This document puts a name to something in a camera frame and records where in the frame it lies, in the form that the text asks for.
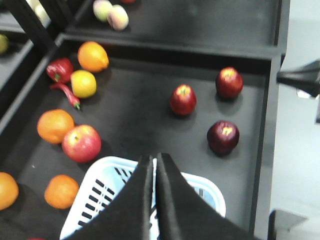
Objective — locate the pink red apple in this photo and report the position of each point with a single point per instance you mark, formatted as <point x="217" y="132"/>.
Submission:
<point x="82" y="143"/>

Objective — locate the orange fruit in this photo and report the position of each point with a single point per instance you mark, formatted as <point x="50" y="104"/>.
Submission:
<point x="9" y="190"/>
<point x="53" y="125"/>
<point x="61" y="191"/>

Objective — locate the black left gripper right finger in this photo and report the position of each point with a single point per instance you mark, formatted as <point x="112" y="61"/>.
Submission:
<point x="183" y="214"/>

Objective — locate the orange fruit front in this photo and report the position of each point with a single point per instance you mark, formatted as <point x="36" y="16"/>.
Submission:
<point x="61" y="191"/>

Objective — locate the orange fruit middle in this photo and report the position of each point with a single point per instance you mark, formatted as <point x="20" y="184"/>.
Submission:
<point x="53" y="125"/>

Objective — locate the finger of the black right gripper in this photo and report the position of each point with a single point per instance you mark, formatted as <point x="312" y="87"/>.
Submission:
<point x="305" y="78"/>

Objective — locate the red apple near fingers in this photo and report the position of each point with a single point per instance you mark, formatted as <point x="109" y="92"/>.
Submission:
<point x="183" y="100"/>

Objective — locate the yellow lemon fruit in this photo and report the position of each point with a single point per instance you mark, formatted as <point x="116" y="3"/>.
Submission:
<point x="83" y="84"/>

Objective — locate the pale peach front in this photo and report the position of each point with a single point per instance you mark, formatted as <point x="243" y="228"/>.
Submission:
<point x="118" y="18"/>

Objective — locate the orange fruit left rear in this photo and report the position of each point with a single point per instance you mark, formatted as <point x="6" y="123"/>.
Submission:
<point x="9" y="190"/>

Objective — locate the black wooden produce stand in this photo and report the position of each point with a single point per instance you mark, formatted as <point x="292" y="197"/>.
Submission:
<point x="167" y="43"/>

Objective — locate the dark red apple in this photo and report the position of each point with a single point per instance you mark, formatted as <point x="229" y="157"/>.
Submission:
<point x="222" y="137"/>

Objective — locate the pale peach rear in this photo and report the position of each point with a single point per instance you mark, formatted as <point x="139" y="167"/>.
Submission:
<point x="101" y="9"/>

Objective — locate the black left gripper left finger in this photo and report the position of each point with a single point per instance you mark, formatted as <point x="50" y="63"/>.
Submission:
<point x="130" y="215"/>

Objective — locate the orange with navel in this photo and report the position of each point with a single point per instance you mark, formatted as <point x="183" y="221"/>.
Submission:
<point x="92" y="57"/>

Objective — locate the pale peach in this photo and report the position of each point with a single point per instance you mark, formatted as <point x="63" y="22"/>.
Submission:
<point x="101" y="9"/>
<point x="118" y="18"/>

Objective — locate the light blue plastic basket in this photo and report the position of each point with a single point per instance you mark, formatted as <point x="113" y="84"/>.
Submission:
<point x="105" y="179"/>

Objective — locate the red bell pepper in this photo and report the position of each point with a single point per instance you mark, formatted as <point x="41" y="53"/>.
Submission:
<point x="60" y="70"/>

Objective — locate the red apple lower right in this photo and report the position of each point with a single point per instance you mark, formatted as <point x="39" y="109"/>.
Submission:
<point x="229" y="83"/>

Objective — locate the red chili pepper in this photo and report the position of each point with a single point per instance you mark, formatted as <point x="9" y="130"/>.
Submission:
<point x="73" y="100"/>

